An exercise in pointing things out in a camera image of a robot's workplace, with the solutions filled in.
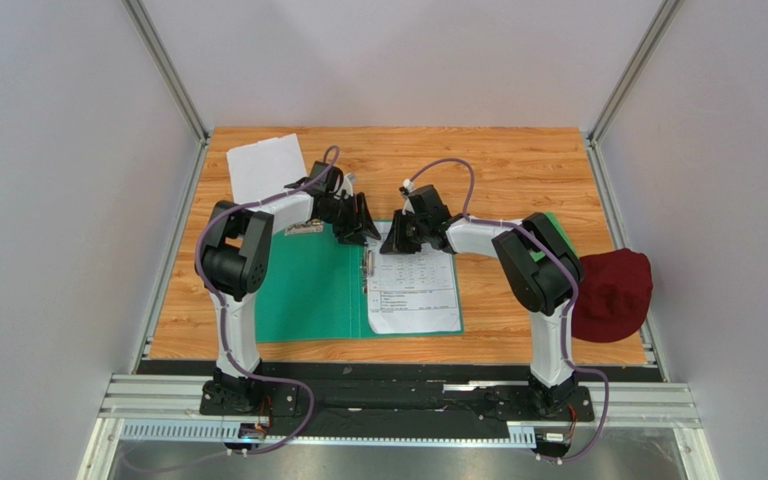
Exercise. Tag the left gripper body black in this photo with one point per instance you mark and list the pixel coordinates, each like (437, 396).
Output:
(342, 214)

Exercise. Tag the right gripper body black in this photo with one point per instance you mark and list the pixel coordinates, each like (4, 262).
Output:
(412, 226)

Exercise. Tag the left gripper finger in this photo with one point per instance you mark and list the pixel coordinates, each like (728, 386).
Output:
(349, 236)
(361, 219)

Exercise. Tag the printed paper sheet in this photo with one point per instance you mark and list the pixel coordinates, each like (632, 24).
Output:
(413, 294)

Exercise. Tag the green file folder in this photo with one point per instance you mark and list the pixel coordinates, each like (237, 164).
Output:
(313, 291)

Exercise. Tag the white paper sheet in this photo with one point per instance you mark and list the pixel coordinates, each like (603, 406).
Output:
(263, 168)

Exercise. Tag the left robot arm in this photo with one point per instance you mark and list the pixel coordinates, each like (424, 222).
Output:
(232, 258)

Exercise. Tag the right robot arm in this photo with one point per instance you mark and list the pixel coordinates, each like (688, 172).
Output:
(542, 270)

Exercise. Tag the metal folder clamp bar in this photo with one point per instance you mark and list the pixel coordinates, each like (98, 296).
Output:
(309, 227)

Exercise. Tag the green folded cloth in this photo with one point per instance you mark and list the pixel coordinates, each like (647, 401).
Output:
(546, 228)

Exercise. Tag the dark red hat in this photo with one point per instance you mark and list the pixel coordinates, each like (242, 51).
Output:
(614, 296)

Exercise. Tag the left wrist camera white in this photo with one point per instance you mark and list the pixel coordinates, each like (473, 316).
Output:
(347, 185)

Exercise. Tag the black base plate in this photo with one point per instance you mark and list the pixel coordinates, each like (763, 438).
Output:
(306, 387)

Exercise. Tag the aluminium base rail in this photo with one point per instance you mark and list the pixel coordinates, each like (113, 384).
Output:
(165, 408)

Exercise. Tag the left aluminium frame post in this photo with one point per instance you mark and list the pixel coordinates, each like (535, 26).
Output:
(152, 40)

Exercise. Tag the aluminium frame post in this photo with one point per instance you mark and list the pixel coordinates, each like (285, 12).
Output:
(152, 40)
(656, 30)

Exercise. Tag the right aluminium frame post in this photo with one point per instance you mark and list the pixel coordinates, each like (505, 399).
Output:
(656, 30)

